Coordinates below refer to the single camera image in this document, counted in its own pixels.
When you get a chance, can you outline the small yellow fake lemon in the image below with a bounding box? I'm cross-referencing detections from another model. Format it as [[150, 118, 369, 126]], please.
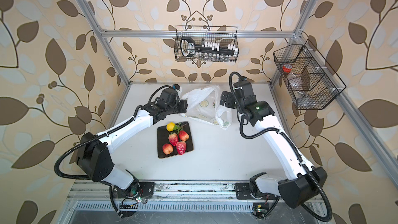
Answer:
[[166, 122, 176, 132]]

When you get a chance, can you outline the white plastic bag lemon print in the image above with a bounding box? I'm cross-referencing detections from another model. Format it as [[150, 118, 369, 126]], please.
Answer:
[[180, 85, 232, 130]]

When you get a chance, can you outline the red fake apple large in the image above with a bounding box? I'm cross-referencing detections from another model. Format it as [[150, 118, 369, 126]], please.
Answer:
[[162, 144, 174, 155]]

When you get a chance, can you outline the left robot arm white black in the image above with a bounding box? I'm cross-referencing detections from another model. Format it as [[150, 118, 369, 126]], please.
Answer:
[[54, 84, 188, 190]]

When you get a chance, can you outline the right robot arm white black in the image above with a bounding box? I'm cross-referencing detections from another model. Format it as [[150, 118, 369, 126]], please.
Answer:
[[220, 72, 333, 223]]

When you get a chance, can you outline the black square tray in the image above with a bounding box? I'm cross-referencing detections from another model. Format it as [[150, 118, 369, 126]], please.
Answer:
[[157, 121, 194, 159]]

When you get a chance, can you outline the red capped clear bottle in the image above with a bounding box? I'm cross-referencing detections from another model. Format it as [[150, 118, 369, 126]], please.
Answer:
[[282, 63, 299, 80]]

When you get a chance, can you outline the black socket tool set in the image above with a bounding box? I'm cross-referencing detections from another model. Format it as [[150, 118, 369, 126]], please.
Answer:
[[179, 37, 239, 58]]

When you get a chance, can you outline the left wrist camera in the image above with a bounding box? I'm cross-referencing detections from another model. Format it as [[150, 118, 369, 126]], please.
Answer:
[[172, 84, 180, 91]]

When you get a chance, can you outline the black wire basket back wall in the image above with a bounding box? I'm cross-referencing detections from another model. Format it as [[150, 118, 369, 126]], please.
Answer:
[[174, 25, 239, 63]]

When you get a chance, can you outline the black wire basket wall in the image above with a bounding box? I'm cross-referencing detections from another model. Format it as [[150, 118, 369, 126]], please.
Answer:
[[273, 40, 346, 110], [174, 25, 239, 63]]

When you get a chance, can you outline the black wire basket right wall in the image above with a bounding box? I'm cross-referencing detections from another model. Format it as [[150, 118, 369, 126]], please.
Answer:
[[273, 40, 346, 110]]

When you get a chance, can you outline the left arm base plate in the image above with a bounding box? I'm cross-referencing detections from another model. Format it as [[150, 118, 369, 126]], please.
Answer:
[[112, 181, 155, 199]]

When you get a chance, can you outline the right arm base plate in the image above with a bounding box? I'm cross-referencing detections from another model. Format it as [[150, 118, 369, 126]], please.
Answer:
[[234, 183, 277, 200]]

